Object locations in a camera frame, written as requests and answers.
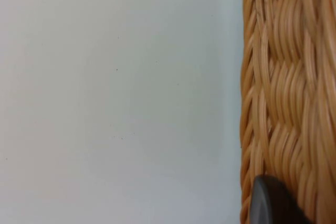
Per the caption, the pale brown wicker basket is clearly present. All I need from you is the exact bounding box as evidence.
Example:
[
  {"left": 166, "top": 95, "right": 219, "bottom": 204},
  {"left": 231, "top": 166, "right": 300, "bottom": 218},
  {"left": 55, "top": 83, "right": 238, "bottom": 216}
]
[{"left": 239, "top": 0, "right": 336, "bottom": 224}]

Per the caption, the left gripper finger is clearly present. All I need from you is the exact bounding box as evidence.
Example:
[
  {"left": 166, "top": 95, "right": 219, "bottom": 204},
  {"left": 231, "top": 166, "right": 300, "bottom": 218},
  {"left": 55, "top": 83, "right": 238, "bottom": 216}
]
[{"left": 248, "top": 175, "right": 313, "bottom": 224}]

